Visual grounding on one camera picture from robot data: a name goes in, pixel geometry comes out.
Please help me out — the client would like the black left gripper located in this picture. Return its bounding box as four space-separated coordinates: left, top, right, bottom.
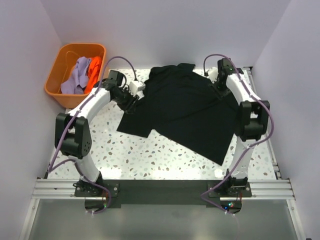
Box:
113 87 140 114

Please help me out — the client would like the black t shirt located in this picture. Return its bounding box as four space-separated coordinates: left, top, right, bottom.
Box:
117 63 239 165

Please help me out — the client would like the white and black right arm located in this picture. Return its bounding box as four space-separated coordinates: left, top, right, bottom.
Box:
208 57 270 198

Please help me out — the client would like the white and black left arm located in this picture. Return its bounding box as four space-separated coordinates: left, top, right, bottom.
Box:
53 70 145 197

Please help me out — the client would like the orange t shirt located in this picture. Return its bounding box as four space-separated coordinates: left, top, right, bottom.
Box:
84 56 102 94

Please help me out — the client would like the lavender t shirt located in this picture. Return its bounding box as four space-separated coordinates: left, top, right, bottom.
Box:
60 56 91 95

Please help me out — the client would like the orange plastic basket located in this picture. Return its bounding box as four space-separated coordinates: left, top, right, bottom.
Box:
44 43 107 109

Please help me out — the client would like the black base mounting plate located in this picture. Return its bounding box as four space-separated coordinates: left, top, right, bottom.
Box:
73 179 253 213

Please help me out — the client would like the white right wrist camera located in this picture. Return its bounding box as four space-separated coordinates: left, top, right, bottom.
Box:
206 67 219 83

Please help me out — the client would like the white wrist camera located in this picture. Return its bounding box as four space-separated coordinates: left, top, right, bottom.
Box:
128 80 146 96
206 67 219 83

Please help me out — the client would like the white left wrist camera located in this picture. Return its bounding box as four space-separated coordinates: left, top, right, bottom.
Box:
128 80 146 96

